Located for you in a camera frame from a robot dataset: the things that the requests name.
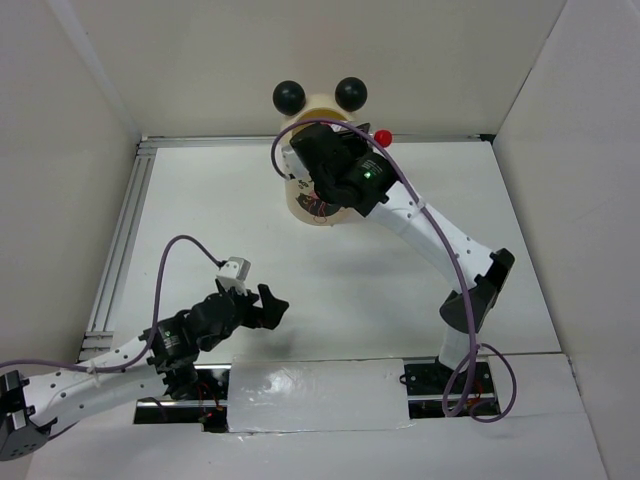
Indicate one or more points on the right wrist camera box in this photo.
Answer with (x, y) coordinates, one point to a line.
(293, 166)

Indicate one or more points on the red label clear bottle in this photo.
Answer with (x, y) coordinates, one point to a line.
(383, 138)

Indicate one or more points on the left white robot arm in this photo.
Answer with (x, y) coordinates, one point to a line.
(38, 409)

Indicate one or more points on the cream bin with black ears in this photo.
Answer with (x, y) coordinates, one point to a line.
(291, 101)

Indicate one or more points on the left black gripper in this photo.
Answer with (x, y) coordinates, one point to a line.
(269, 314)

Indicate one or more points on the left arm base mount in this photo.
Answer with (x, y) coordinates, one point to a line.
(203, 405)

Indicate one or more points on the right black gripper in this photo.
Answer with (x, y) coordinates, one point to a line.
(355, 143)

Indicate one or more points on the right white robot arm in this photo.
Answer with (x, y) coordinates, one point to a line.
(476, 274)

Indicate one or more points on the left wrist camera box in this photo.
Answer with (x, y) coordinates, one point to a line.
(238, 268)

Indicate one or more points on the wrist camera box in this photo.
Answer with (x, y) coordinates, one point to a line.
(293, 166)
(238, 268)

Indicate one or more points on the aluminium frame rail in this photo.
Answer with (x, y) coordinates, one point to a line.
(98, 336)

